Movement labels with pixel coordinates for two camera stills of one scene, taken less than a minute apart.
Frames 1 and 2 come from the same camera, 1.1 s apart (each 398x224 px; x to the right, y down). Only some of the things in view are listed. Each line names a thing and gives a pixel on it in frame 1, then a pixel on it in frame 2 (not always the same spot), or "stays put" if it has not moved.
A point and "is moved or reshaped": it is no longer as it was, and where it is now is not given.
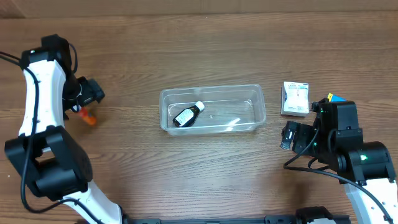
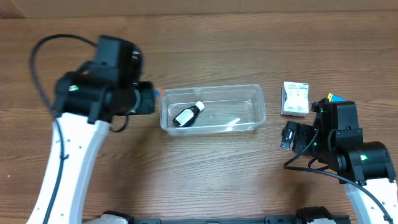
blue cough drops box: x=333 y=98 stays put
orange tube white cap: x=89 y=119 is moved or reshaped
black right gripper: x=294 y=139 stays put
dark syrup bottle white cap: x=188 y=116 stays put
